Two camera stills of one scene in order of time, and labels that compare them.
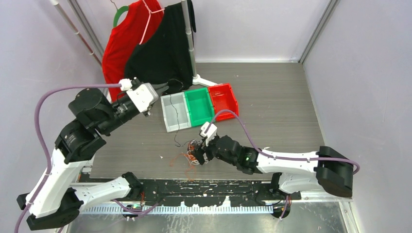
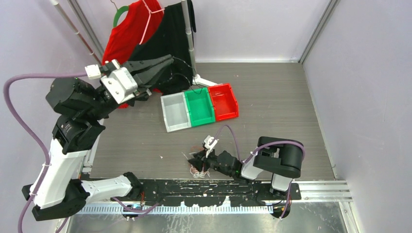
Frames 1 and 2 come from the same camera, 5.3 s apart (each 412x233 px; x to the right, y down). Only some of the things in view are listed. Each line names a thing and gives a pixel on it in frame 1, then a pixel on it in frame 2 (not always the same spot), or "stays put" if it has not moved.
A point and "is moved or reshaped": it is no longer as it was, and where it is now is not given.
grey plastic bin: [170, 113] stays put
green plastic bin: [200, 107] stays put
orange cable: [190, 158] is moved or reshaped
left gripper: [160, 88] to [146, 76]
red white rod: [56, 3] stays put
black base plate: [213, 192] stays put
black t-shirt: [163, 55] stays put
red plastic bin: [222, 98] stays put
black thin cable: [177, 113] to [194, 77]
